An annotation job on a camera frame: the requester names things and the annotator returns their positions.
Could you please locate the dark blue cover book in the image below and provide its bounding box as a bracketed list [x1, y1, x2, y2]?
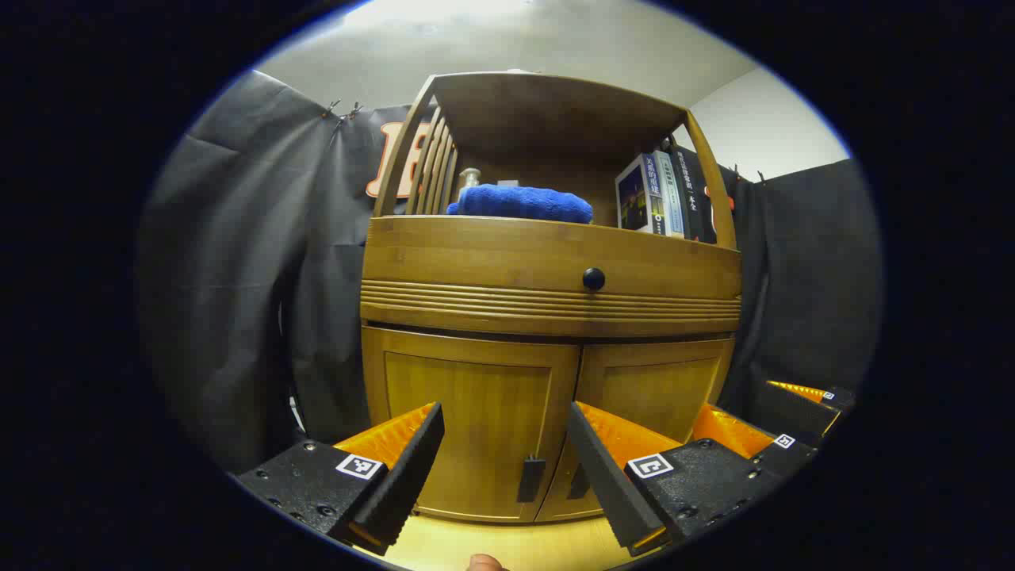
[616, 155, 665, 235]

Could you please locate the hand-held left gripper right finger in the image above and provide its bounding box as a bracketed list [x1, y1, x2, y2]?
[566, 400, 782, 558]

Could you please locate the black spine book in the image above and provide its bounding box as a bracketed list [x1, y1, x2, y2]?
[670, 145, 718, 243]

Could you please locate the folded blue towel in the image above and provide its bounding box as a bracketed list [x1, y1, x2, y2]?
[446, 184, 594, 225]

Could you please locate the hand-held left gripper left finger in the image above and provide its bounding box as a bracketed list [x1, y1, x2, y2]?
[236, 401, 446, 557]

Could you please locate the grey spine book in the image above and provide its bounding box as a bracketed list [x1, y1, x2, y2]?
[654, 151, 685, 238]

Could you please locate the wooden double-door shoe cabinet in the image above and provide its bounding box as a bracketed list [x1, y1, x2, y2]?
[358, 71, 744, 524]

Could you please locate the wooden cabinet door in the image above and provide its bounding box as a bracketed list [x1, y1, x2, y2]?
[539, 337, 734, 523]
[362, 325, 581, 524]

